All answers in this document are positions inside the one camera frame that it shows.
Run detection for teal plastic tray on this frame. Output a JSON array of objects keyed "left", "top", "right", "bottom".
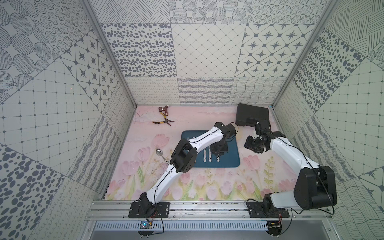
[{"left": 194, "top": 137, "right": 240, "bottom": 168}]

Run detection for right black controller board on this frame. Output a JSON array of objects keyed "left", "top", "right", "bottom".
[{"left": 266, "top": 221, "right": 282, "bottom": 237}]

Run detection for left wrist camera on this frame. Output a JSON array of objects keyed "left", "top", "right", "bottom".
[{"left": 223, "top": 123, "right": 237, "bottom": 141}]

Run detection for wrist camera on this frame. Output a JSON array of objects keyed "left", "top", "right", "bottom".
[
  {"left": 223, "top": 123, "right": 237, "bottom": 141},
  {"left": 255, "top": 120, "right": 271, "bottom": 136}
]

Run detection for white slotted cable duct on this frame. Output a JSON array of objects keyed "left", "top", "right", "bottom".
[{"left": 94, "top": 220, "right": 268, "bottom": 231}]

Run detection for left green circuit board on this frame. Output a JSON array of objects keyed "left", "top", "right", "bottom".
[{"left": 138, "top": 221, "right": 154, "bottom": 237}]

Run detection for floral pink table mat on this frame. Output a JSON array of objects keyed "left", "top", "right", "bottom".
[{"left": 106, "top": 107, "right": 296, "bottom": 201}]

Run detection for yellow black handled pliers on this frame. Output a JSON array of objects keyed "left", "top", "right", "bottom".
[{"left": 153, "top": 112, "right": 174, "bottom": 126}]

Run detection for black plastic case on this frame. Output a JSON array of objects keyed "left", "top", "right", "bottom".
[{"left": 236, "top": 104, "right": 270, "bottom": 129}]

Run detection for cow pattern handle spoon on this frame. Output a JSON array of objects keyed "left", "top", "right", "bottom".
[{"left": 156, "top": 149, "right": 169, "bottom": 164}]

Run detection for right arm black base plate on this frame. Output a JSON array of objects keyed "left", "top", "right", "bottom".
[{"left": 246, "top": 199, "right": 290, "bottom": 219}]

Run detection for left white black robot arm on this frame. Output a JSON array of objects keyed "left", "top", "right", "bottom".
[{"left": 138, "top": 122, "right": 236, "bottom": 216}]

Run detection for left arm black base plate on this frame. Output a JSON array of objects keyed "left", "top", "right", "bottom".
[{"left": 129, "top": 202, "right": 170, "bottom": 219}]

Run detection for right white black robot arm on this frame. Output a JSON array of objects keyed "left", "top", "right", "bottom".
[{"left": 244, "top": 132, "right": 338, "bottom": 212}]

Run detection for aluminium mounting rail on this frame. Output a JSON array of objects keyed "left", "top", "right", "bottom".
[{"left": 85, "top": 200, "right": 332, "bottom": 221}]

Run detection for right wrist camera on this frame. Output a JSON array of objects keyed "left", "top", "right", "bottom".
[{"left": 255, "top": 120, "right": 271, "bottom": 136}]

